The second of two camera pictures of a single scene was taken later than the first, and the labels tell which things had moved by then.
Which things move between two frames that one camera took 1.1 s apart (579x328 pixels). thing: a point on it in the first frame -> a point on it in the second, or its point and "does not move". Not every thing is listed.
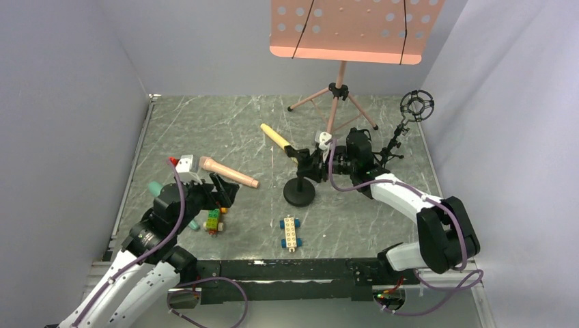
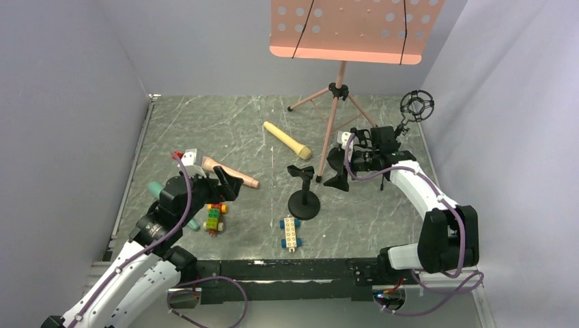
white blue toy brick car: [289, 224] does not move
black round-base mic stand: [299, 192] -> [305, 204]
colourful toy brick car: [212, 224] does not move
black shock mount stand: [415, 106] does not move
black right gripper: [314, 162] -> [345, 162]
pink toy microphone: [219, 167] does not move
